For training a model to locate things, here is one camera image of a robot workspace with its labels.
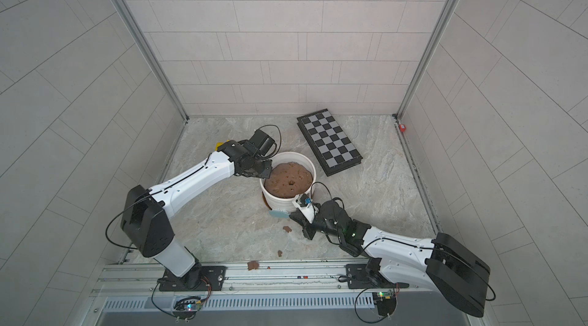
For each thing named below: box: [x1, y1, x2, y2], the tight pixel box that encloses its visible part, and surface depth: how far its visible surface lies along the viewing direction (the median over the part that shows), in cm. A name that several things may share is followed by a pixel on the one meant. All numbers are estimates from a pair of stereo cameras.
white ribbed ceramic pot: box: [259, 150, 317, 211], surface depth 84 cm
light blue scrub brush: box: [268, 208, 291, 219], surface depth 79 cm
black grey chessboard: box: [297, 108, 364, 177], surface depth 104 cm
